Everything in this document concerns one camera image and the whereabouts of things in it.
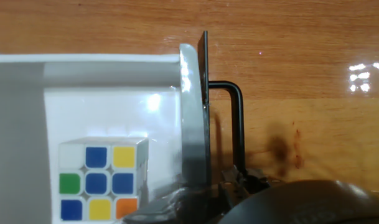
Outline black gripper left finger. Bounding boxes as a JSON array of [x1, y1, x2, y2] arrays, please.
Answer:
[[123, 185, 210, 224]]

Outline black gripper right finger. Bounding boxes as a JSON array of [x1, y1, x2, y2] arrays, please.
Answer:
[[219, 166, 271, 208]]

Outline Rubik's cube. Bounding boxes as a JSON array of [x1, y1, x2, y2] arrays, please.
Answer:
[[57, 136, 149, 222]]

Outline glossy wooden board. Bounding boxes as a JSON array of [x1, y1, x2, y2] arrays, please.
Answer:
[[0, 0, 379, 195]]

